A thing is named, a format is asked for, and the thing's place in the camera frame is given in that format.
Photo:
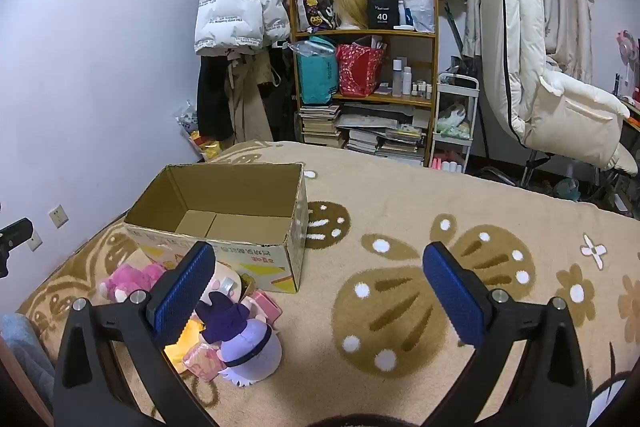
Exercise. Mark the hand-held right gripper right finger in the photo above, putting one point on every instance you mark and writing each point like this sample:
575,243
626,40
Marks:
452,297

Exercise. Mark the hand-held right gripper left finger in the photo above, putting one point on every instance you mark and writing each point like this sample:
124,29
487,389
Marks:
184,294

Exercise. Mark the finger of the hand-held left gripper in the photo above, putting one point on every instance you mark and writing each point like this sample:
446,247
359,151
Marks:
15,232

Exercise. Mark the yellow plush toy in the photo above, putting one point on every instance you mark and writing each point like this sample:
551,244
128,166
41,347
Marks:
182,342

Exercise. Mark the printed cardboard box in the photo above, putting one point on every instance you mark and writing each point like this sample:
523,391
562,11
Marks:
240,192

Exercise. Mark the pale pink soft toy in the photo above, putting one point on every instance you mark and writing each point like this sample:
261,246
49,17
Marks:
227,278

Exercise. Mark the pink plush toy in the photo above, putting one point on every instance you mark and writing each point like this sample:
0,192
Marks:
130,279

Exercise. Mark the pink patterned packet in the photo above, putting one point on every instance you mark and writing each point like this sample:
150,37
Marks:
265,307
202,361

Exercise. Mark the purple plush doll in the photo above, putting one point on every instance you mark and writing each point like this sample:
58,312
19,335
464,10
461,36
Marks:
245,342

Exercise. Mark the beige flower printed blanket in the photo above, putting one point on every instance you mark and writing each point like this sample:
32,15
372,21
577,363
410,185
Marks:
400,207

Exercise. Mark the blue cloth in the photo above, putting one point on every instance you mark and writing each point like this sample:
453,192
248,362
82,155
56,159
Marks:
25,357

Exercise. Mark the colourful plastic bags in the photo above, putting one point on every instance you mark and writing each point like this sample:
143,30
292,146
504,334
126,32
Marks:
192,132

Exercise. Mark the white trolley cart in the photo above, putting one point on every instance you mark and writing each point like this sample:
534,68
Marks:
452,127

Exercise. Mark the pile of magazines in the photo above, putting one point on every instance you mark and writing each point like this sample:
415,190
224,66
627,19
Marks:
385,137

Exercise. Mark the black hanging coat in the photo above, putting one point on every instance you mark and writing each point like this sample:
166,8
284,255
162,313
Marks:
215,97

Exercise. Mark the beige hanging coat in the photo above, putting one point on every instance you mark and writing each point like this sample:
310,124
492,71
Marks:
247,102

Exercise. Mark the stack of brown books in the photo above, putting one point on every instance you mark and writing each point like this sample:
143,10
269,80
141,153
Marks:
320,124

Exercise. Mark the short white bottle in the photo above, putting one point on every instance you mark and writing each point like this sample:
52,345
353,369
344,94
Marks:
407,82

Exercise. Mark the tall white bottle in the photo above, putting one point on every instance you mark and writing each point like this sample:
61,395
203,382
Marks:
397,79

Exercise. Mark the red patterned bag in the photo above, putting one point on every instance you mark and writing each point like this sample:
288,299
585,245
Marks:
357,72

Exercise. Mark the cream padded chair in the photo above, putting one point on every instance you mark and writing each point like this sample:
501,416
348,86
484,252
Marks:
530,57

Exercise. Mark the teal shopping bag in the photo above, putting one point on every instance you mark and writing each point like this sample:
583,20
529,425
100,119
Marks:
315,74

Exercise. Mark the wooden shelf rack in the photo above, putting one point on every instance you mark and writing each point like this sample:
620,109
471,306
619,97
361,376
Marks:
360,35

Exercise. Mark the black box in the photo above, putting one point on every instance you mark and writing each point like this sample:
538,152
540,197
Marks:
382,14

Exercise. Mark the pink desk fan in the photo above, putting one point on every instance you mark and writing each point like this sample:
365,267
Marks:
629,43

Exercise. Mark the blond wig head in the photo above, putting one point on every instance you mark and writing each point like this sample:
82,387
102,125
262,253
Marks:
347,4

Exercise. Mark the white wall socket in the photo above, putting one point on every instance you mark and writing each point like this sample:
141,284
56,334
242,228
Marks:
58,216
35,242

